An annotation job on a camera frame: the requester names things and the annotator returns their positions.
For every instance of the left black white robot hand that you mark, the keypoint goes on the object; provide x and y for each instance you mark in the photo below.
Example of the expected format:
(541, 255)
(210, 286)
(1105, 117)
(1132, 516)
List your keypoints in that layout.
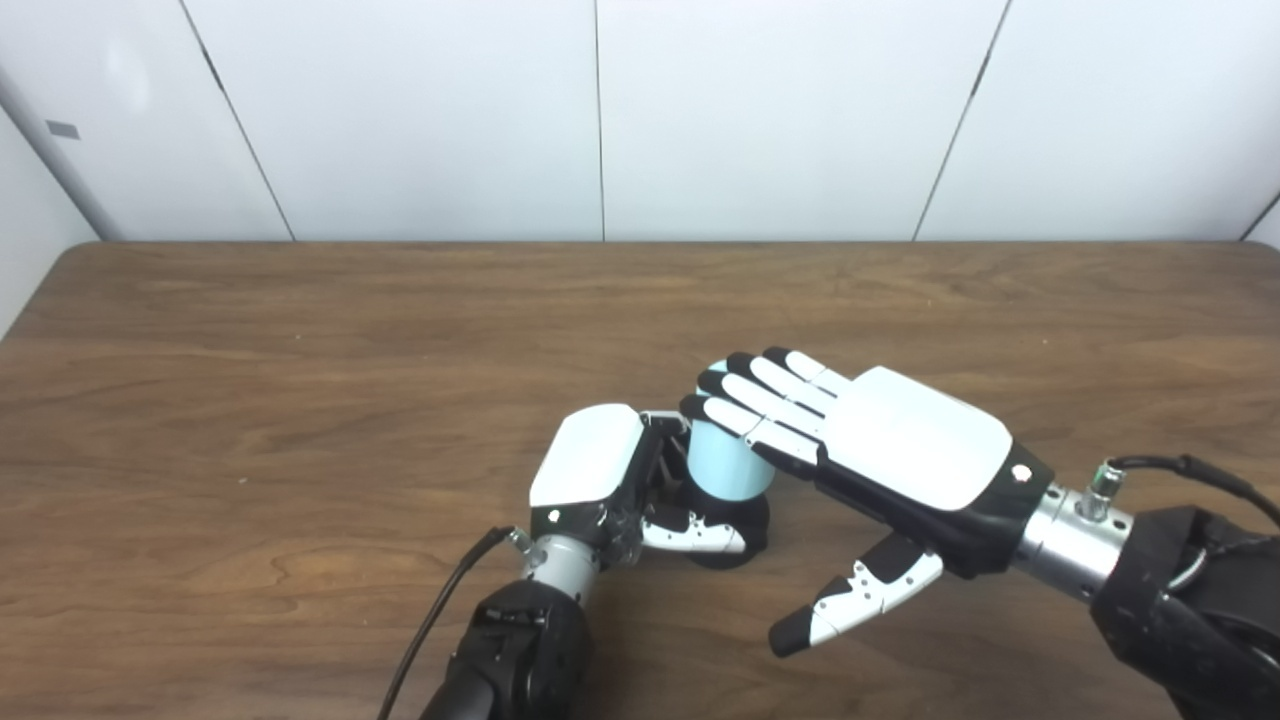
(585, 455)

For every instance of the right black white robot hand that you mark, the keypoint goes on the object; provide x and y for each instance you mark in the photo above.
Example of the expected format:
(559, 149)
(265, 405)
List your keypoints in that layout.
(910, 440)

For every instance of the light blue cylinder cup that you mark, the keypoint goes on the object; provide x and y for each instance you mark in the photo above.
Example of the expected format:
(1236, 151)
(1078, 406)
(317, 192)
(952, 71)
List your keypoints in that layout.
(722, 465)

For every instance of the black funnel-shaped nozzle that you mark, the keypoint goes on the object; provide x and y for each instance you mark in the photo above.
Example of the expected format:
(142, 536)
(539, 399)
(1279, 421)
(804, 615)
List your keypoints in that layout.
(745, 515)

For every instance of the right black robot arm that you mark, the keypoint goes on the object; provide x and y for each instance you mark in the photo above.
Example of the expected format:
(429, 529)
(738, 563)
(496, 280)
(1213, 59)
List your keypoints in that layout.
(1180, 580)

